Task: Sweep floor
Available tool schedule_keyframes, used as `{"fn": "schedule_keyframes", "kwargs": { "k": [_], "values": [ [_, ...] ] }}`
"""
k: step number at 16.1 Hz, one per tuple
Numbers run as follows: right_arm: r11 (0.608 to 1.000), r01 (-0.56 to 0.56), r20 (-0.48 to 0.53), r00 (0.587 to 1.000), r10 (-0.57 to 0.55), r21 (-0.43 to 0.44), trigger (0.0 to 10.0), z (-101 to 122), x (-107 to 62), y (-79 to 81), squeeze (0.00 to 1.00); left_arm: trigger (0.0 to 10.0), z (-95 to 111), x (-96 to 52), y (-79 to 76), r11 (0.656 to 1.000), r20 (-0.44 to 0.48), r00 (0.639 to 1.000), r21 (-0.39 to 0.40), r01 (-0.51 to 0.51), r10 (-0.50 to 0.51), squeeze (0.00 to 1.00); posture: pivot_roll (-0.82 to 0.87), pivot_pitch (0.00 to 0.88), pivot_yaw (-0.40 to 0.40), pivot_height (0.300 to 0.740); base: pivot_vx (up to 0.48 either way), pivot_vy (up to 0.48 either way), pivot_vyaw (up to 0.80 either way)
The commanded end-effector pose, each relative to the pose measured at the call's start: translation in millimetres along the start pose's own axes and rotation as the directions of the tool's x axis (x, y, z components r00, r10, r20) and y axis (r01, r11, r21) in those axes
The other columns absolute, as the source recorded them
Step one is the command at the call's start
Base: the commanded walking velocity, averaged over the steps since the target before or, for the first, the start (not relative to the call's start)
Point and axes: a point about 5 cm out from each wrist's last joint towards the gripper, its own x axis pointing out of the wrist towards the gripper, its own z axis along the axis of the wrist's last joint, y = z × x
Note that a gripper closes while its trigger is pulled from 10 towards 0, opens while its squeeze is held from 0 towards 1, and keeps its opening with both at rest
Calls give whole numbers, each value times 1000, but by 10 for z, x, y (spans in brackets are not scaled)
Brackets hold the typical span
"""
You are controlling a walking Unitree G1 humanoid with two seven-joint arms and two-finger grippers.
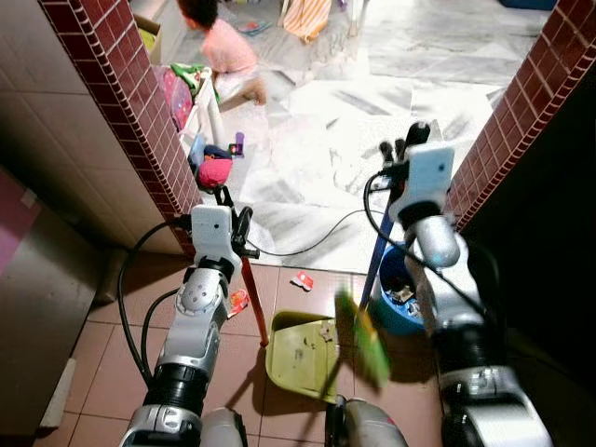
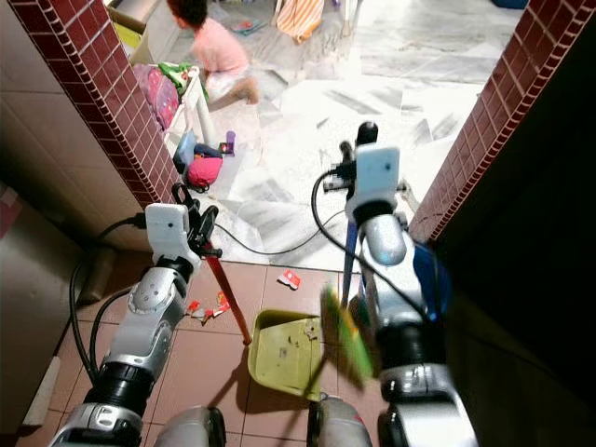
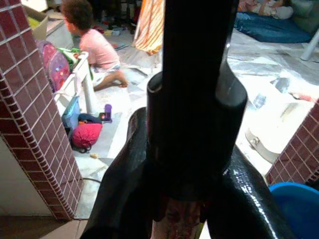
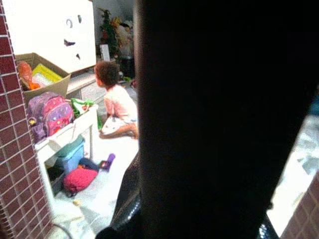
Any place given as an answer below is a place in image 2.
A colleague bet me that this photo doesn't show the yellow-green dustpan with red handle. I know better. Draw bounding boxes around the yellow-green dustpan with red handle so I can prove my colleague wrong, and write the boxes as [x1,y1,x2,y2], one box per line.
[206,252,329,403]

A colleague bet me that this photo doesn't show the green broom with blue handle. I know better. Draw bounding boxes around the green broom with blue handle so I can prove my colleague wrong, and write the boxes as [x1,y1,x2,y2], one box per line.
[318,121,379,385]

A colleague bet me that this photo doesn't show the pink and blue bag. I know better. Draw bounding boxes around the pink and blue bag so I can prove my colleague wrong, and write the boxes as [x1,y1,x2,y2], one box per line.
[175,130,225,193]

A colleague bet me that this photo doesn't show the crumpled red wrapper scraps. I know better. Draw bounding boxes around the crumpled red wrapper scraps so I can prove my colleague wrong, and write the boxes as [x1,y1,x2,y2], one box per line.
[185,292,233,323]

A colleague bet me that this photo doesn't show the white plastic stool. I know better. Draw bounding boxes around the white plastic stool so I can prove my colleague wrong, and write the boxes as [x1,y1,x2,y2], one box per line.
[166,74,216,147]

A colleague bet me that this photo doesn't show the pink round toy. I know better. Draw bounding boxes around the pink round toy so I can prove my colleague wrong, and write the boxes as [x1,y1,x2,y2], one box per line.
[143,65,182,132]

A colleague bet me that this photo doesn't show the red and white wrapper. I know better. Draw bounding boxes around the red and white wrapper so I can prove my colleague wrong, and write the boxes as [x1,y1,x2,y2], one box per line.
[277,269,302,291]

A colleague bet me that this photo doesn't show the green toy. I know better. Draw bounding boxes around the green toy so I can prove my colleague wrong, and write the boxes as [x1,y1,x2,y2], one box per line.
[158,61,196,87]

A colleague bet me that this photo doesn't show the orange striped cloth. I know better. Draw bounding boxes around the orange striped cloth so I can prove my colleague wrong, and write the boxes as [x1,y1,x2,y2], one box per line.
[274,0,326,44]

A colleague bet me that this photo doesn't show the child in pink shirt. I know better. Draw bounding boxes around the child in pink shirt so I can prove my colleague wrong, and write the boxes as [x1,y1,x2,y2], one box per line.
[167,0,261,106]

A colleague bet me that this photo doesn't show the cardboard box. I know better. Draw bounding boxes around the cardboard box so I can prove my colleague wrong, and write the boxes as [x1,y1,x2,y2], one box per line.
[106,0,180,64]

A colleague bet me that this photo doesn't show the grey brown cabinet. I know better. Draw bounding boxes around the grey brown cabinet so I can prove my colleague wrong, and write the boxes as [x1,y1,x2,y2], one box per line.
[0,184,96,436]

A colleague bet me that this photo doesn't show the silver left robot leg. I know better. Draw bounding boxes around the silver left robot leg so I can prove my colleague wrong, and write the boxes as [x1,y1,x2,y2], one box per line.
[153,407,226,447]

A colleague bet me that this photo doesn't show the silver robot leg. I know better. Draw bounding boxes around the silver robot leg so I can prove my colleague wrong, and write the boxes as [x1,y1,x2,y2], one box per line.
[153,407,226,447]
[306,398,374,447]

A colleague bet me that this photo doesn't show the silver right robot leg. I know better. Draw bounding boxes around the silver right robot leg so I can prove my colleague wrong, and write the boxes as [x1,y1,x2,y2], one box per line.
[306,398,374,447]

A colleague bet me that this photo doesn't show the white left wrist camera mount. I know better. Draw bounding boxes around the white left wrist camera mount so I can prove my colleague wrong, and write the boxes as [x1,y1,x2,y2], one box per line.
[145,203,193,264]

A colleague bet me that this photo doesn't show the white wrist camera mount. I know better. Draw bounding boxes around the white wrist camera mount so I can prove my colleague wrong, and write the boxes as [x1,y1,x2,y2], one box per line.
[351,143,402,213]
[145,203,193,264]

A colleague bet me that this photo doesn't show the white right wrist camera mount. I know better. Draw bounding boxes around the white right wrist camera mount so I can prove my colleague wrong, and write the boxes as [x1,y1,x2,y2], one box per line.
[351,143,402,213]

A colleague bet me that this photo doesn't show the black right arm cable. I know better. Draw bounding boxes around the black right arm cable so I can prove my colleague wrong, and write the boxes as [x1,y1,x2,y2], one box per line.
[311,169,443,327]

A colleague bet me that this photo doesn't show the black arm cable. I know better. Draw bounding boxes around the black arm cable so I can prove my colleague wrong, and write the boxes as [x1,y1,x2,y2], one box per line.
[311,169,443,327]
[67,216,147,385]

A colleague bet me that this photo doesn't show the black floor cable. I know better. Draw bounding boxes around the black floor cable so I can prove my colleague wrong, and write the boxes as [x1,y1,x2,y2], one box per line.
[213,220,338,259]

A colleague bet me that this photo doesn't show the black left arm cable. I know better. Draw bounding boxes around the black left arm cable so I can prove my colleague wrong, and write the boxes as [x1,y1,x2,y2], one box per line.
[67,216,147,385]

